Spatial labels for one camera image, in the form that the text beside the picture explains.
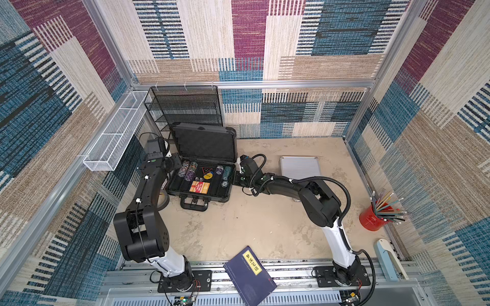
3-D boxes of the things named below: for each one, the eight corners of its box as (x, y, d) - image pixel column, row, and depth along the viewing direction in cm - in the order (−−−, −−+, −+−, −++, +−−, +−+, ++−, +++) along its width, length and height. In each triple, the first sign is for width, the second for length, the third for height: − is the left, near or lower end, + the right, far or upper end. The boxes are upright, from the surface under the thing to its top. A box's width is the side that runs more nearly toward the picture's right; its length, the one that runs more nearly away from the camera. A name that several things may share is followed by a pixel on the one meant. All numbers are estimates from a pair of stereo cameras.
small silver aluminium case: (281, 180, 105) (282, 173, 100) (278, 163, 112) (280, 155, 107) (318, 180, 105) (321, 172, 100) (313, 163, 112) (316, 155, 107)
